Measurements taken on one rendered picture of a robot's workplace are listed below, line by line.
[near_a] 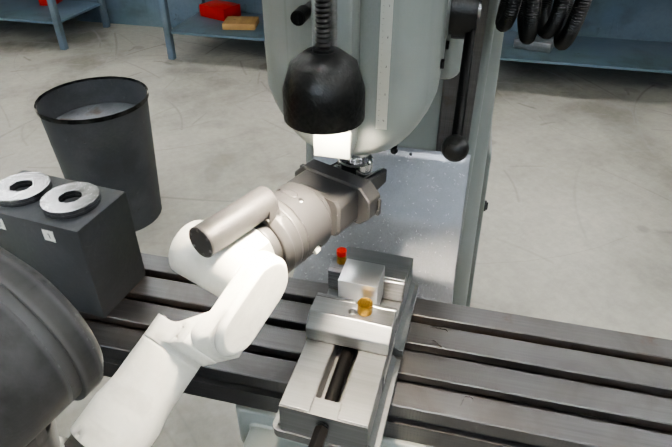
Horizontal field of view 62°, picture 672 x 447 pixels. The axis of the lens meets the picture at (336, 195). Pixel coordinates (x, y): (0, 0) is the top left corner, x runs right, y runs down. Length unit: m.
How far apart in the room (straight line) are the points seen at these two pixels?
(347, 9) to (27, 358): 0.38
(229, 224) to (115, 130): 2.01
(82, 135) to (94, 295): 1.59
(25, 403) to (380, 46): 0.42
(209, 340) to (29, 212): 0.53
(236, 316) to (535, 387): 0.53
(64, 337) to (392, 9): 0.40
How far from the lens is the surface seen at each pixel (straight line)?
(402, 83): 0.59
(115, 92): 2.93
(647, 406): 0.97
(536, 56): 4.39
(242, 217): 0.57
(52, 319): 0.30
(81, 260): 0.97
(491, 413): 0.89
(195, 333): 0.55
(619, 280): 2.71
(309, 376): 0.81
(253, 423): 0.99
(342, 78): 0.46
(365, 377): 0.81
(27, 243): 1.04
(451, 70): 0.78
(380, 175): 0.74
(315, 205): 0.63
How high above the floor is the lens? 1.63
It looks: 34 degrees down
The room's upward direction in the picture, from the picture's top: straight up
